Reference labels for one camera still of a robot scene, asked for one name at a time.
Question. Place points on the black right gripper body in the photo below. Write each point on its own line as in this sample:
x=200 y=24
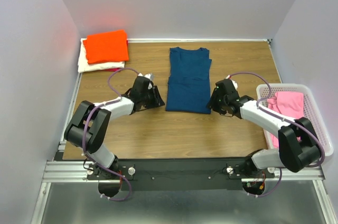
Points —
x=216 y=103

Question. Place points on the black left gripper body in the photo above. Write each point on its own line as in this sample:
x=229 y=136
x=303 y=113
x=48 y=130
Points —
x=151 y=99

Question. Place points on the blue Mickey print t-shirt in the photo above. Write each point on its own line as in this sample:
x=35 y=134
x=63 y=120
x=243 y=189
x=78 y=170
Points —
x=188 y=87

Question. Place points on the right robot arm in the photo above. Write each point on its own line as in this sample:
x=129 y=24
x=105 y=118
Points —
x=298 y=145

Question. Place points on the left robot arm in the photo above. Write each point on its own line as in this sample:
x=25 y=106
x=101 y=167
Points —
x=88 y=125

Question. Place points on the folded magenta t-shirt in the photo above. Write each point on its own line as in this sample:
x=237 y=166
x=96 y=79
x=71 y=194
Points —
x=113 y=69

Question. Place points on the folded orange t-shirt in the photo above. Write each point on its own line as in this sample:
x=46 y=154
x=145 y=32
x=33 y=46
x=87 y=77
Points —
x=107 y=47

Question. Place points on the pink t-shirt in basket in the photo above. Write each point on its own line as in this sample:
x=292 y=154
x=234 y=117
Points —
x=287 y=103

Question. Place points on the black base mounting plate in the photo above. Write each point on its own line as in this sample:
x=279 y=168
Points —
x=177 y=174

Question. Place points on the white plastic laundry basket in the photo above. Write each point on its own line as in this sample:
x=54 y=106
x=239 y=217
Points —
x=311 y=111

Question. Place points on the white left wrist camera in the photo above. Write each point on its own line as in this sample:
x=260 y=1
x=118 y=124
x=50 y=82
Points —
x=150 y=77

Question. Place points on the aluminium extrusion rail frame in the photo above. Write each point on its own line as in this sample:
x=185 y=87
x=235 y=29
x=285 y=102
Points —
x=248 y=202

